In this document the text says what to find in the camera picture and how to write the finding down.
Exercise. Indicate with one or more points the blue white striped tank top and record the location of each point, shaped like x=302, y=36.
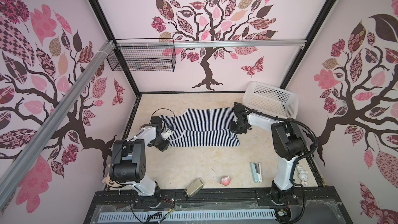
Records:
x=197, y=128

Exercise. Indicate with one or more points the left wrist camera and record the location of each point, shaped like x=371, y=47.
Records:
x=167, y=132

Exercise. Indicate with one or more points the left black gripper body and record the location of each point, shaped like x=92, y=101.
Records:
x=160, y=143

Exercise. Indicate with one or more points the aluminium frame bar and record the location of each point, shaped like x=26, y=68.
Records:
x=215, y=44
x=19, y=168

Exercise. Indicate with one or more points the small white rabbit figurine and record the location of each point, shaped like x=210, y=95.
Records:
x=302, y=175

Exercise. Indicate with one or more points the white plastic laundry basket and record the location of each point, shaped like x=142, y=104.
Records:
x=271, y=100

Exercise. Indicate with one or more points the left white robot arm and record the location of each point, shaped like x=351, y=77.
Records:
x=127, y=169

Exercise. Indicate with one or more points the rear aluminium frame bar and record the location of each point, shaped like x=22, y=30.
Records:
x=215, y=44

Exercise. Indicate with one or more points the pink denture toy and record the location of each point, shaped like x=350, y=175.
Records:
x=225, y=181

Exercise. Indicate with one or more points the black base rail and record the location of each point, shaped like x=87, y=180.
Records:
x=172, y=197

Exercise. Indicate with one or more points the left aluminium frame bar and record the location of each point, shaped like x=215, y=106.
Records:
x=19, y=168

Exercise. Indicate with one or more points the tan rectangular box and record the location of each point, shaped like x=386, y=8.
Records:
x=193, y=188

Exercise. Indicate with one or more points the white slotted cable duct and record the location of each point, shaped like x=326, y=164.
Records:
x=160, y=217

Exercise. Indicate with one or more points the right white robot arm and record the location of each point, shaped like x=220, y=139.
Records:
x=293, y=141

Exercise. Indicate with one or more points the black wire mesh basket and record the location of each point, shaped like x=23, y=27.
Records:
x=143, y=54

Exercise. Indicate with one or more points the plush doll head toy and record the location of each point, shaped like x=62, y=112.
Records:
x=110, y=183

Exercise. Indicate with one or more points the grey white stapler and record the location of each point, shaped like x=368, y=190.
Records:
x=256, y=172

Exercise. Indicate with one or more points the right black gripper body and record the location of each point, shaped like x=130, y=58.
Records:
x=237, y=126

